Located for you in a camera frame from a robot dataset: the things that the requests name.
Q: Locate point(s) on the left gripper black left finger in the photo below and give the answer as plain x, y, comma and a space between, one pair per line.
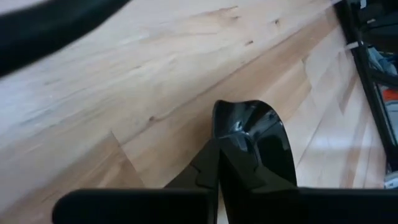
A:
202, 174

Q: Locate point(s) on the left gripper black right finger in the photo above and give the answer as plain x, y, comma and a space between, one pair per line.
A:
242, 180

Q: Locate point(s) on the black leaf-shaped mini plate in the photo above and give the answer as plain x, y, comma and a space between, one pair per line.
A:
267, 146

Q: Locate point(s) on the orange grey office chair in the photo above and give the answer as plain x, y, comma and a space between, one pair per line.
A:
390, 95

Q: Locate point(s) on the black metal rig frame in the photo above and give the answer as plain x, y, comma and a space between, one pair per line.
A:
361, 60

